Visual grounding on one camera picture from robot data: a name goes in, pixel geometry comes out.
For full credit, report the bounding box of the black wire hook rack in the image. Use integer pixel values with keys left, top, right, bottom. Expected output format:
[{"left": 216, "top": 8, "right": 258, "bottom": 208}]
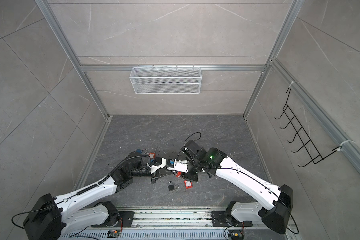
[{"left": 274, "top": 88, "right": 344, "bottom": 168}]

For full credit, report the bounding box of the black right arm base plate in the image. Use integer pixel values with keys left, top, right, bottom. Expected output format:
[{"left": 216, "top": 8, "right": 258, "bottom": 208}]
[{"left": 211, "top": 211, "right": 253, "bottom": 227}]

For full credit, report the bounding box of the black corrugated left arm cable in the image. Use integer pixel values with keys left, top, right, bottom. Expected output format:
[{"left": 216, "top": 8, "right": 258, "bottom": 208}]
[{"left": 74, "top": 154, "right": 151, "bottom": 193}]

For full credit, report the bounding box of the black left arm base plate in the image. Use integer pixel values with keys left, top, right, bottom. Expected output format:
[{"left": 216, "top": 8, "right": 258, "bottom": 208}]
[{"left": 115, "top": 211, "right": 135, "bottom": 228}]

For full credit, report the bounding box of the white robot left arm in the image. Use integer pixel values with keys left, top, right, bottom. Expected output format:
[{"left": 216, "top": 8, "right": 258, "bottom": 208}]
[{"left": 23, "top": 152, "right": 176, "bottom": 240}]

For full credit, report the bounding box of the red padlock long shackle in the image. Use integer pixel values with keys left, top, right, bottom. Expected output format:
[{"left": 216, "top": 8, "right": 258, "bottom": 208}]
[{"left": 149, "top": 147, "right": 161, "bottom": 159}]

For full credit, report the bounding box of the aluminium front rail frame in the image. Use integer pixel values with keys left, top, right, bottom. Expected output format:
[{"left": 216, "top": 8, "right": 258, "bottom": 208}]
[{"left": 61, "top": 207, "right": 300, "bottom": 240}]

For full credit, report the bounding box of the blue padlock with steel shackle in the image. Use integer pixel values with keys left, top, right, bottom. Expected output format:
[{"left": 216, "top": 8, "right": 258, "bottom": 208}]
[{"left": 136, "top": 149, "right": 148, "bottom": 155}]

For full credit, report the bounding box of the small black padlock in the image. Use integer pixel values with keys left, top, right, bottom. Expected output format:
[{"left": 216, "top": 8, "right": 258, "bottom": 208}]
[{"left": 168, "top": 181, "right": 175, "bottom": 191}]

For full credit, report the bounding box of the white wire mesh basket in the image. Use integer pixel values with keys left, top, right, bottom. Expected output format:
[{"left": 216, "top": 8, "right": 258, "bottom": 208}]
[{"left": 130, "top": 67, "right": 202, "bottom": 95}]

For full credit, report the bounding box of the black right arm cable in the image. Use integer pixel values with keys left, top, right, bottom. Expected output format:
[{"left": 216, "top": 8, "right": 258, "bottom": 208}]
[{"left": 179, "top": 131, "right": 300, "bottom": 235}]

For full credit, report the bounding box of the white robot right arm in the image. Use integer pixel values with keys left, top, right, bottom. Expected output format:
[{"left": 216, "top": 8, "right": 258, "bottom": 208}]
[{"left": 182, "top": 147, "right": 293, "bottom": 234}]

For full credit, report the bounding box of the red padlock front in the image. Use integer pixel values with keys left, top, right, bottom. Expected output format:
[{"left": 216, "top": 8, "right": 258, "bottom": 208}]
[{"left": 184, "top": 180, "right": 193, "bottom": 189}]

